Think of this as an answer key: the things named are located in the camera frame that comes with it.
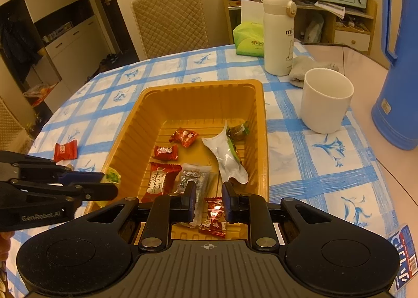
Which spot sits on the white cup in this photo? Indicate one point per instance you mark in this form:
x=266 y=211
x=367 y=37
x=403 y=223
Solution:
x=326 y=105

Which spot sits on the red white-print candy packet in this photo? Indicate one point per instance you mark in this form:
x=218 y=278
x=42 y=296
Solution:
x=183 y=136

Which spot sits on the silver green snack pouch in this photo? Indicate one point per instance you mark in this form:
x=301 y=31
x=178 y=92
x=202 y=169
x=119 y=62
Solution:
x=225 y=157

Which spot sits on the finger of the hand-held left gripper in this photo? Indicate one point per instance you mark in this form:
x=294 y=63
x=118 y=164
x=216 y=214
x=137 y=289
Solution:
x=85 y=177
x=98 y=192

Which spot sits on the quilted beige chair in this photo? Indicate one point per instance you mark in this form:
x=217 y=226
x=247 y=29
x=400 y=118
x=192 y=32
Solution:
x=11 y=128

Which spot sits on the white thermos bottle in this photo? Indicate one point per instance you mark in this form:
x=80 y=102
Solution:
x=277 y=43

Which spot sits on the blue red printed packet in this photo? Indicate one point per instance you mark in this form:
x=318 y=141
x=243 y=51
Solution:
x=403 y=252

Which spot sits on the small red candy packet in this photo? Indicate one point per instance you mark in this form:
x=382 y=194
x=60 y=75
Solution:
x=166 y=153

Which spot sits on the quilted chair back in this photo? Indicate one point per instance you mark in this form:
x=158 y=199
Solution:
x=169 y=24

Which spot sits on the wooden shelf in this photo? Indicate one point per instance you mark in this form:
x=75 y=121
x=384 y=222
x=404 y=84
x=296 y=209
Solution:
x=352 y=37

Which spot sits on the green brown snack packet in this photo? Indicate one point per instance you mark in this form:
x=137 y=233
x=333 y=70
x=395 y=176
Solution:
x=238 y=131

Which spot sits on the row of shoes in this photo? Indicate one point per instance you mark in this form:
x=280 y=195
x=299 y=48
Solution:
x=109 y=60

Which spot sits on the dark patterned snack packet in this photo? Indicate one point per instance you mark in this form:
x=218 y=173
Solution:
x=192 y=179

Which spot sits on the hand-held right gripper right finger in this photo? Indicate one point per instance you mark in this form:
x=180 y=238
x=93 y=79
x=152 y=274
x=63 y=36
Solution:
x=228 y=201

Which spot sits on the green tissue box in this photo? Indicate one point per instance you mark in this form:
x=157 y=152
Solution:
x=248 y=40

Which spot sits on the orange plastic tray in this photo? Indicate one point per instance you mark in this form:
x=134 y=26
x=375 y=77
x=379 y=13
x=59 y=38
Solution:
x=196 y=102

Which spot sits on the grey cloth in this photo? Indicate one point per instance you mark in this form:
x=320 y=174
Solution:
x=303 y=64

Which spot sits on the white cabinet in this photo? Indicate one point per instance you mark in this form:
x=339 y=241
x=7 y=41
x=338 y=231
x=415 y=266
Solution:
x=65 y=40

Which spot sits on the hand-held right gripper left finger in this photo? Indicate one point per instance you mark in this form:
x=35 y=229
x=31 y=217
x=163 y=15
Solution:
x=192 y=201

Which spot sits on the yellow green candy packet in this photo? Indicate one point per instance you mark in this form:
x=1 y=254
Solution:
x=112 y=175

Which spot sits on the dark hanging clothes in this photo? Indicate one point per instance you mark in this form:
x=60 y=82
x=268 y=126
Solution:
x=16 y=43

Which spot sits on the blue checked tablecloth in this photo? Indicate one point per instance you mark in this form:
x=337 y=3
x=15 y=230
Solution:
x=294 y=154

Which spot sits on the red white-label snack packet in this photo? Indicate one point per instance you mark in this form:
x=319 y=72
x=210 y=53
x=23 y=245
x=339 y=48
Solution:
x=163 y=180

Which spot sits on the red square snack packet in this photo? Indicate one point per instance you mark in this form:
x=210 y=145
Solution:
x=65 y=151

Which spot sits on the blue thermos jug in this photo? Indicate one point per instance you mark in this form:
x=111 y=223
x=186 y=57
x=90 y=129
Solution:
x=401 y=89

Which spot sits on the red gold candy packet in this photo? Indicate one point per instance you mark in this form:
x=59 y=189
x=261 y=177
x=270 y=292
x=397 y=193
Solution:
x=214 y=229

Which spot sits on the red plastic bag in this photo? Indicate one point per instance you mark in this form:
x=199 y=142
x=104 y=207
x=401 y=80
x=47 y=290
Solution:
x=39 y=92

